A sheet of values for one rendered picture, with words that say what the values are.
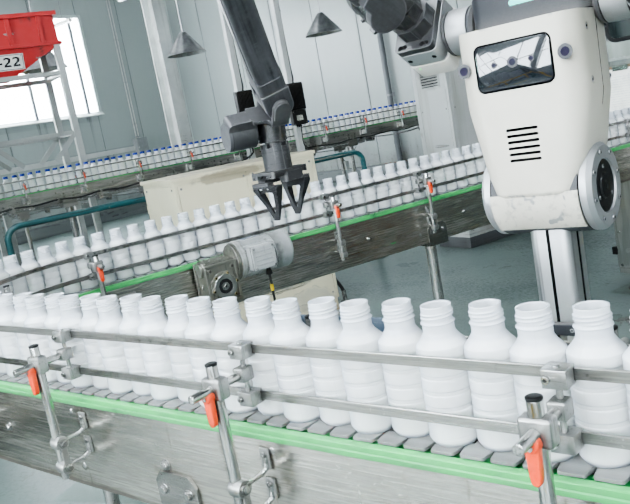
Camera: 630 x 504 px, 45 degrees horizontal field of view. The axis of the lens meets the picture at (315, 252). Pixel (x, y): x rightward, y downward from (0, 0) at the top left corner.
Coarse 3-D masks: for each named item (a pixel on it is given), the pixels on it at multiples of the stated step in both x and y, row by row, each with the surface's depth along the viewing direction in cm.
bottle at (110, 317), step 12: (96, 300) 129; (108, 300) 129; (108, 312) 129; (120, 312) 131; (96, 324) 130; (108, 324) 129; (108, 348) 129; (120, 348) 129; (108, 360) 130; (120, 360) 129; (108, 384) 132; (120, 384) 130
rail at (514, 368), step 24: (72, 336) 134; (96, 336) 129; (120, 336) 125; (144, 336) 120; (0, 360) 154; (24, 360) 148; (360, 360) 93; (384, 360) 90; (408, 360) 88; (432, 360) 86; (456, 360) 84; (480, 360) 82; (168, 384) 119; (192, 384) 115; (336, 408) 97; (360, 408) 95; (384, 408) 92; (504, 432) 82
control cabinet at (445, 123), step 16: (416, 80) 700; (432, 80) 681; (448, 80) 668; (464, 80) 678; (416, 96) 705; (432, 96) 687; (448, 96) 670; (464, 96) 679; (432, 112) 692; (448, 112) 675; (464, 112) 680; (432, 128) 697; (448, 128) 680; (464, 128) 681; (432, 144) 703; (448, 144) 685; (464, 144) 682; (464, 240) 698; (480, 240) 698
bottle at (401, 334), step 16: (384, 304) 93; (400, 304) 91; (384, 320) 92; (400, 320) 91; (384, 336) 92; (400, 336) 91; (416, 336) 91; (384, 352) 92; (400, 352) 90; (384, 368) 93; (400, 368) 91; (416, 368) 91; (400, 384) 91; (416, 384) 91; (400, 400) 92; (416, 400) 92; (400, 432) 93; (416, 432) 92
